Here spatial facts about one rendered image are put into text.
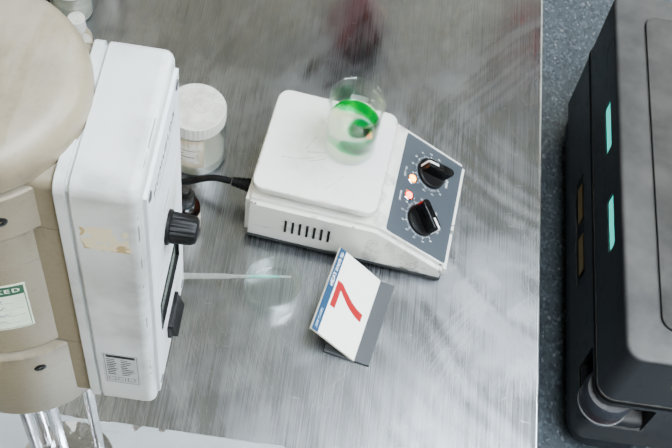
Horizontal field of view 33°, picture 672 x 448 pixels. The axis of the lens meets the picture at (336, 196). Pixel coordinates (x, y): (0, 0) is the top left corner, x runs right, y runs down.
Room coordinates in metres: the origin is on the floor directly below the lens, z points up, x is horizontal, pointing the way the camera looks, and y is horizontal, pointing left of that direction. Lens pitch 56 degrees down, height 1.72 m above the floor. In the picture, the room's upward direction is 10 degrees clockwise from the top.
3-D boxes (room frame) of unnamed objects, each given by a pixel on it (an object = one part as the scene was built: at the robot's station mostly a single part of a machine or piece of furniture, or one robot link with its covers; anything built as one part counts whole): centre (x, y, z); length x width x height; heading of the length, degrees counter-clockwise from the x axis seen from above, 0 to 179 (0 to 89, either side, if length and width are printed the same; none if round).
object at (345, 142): (0.64, -0.01, 0.87); 0.06 x 0.05 x 0.08; 25
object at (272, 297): (0.52, 0.04, 0.76); 0.06 x 0.06 x 0.02
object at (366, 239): (0.63, -0.01, 0.79); 0.22 x 0.13 x 0.08; 86
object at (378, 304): (0.51, -0.04, 0.77); 0.09 x 0.06 x 0.04; 171
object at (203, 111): (0.66, 0.15, 0.79); 0.06 x 0.06 x 0.08
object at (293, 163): (0.63, 0.02, 0.83); 0.12 x 0.12 x 0.01; 86
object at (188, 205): (0.57, 0.14, 0.78); 0.03 x 0.03 x 0.07
